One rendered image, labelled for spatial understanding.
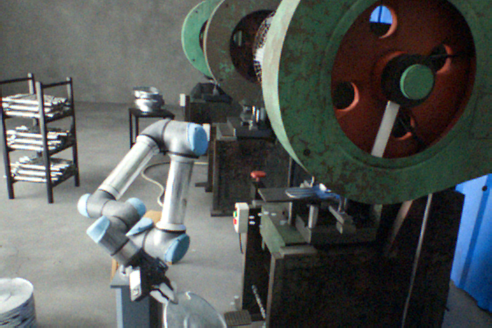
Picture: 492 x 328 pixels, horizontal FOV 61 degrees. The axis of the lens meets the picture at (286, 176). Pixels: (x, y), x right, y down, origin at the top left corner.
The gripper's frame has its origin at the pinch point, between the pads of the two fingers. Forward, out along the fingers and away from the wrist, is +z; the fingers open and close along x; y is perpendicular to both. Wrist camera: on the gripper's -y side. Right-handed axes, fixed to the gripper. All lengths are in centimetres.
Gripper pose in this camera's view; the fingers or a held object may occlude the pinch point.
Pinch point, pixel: (174, 302)
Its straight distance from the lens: 143.9
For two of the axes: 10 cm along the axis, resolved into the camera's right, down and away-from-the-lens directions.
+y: 0.0, -3.2, 9.5
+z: 6.4, 7.3, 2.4
